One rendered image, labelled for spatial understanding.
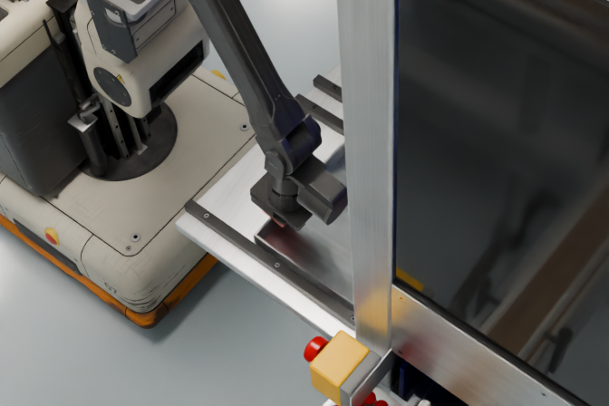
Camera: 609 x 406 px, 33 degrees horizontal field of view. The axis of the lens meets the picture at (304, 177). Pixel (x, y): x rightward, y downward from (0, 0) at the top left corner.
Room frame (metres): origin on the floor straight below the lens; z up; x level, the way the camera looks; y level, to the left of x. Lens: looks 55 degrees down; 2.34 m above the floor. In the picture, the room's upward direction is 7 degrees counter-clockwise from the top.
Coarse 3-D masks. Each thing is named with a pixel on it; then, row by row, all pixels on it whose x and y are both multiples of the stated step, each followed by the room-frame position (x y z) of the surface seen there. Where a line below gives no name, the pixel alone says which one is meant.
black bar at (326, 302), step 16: (192, 208) 0.97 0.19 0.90; (208, 224) 0.94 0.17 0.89; (224, 224) 0.93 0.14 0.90; (240, 240) 0.89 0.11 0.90; (256, 256) 0.86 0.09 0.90; (272, 256) 0.86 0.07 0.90; (272, 272) 0.84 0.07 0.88; (288, 272) 0.83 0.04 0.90; (304, 288) 0.79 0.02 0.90; (320, 304) 0.77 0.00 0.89; (336, 304) 0.76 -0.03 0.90; (352, 320) 0.73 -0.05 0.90
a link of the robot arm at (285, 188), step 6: (270, 174) 0.90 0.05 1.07; (270, 180) 0.90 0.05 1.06; (276, 180) 0.88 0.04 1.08; (288, 180) 0.87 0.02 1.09; (276, 186) 0.88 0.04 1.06; (282, 186) 0.88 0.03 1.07; (288, 186) 0.87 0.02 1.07; (294, 186) 0.88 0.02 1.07; (300, 186) 0.86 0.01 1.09; (282, 192) 0.88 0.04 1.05; (288, 192) 0.88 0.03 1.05; (294, 192) 0.88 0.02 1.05
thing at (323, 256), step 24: (336, 168) 1.03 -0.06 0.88; (312, 216) 0.94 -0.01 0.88; (264, 240) 0.88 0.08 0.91; (288, 240) 0.90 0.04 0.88; (312, 240) 0.89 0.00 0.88; (336, 240) 0.88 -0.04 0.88; (288, 264) 0.84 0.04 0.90; (312, 264) 0.85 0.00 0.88; (336, 264) 0.84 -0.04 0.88; (336, 288) 0.80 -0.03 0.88
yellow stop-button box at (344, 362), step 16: (336, 336) 0.64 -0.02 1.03; (352, 336) 0.64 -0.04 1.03; (320, 352) 0.62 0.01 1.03; (336, 352) 0.62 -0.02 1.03; (352, 352) 0.61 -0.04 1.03; (368, 352) 0.61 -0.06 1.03; (320, 368) 0.60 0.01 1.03; (336, 368) 0.59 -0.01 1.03; (352, 368) 0.59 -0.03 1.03; (368, 368) 0.59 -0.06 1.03; (320, 384) 0.59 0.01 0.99; (336, 384) 0.57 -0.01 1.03; (352, 384) 0.57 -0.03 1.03; (336, 400) 0.57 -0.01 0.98
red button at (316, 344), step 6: (318, 336) 0.65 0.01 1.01; (312, 342) 0.64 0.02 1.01; (318, 342) 0.64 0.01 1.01; (324, 342) 0.64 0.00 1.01; (306, 348) 0.64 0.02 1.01; (312, 348) 0.64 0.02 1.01; (318, 348) 0.63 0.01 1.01; (306, 354) 0.63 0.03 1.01; (312, 354) 0.63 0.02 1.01; (306, 360) 0.63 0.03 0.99; (312, 360) 0.62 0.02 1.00
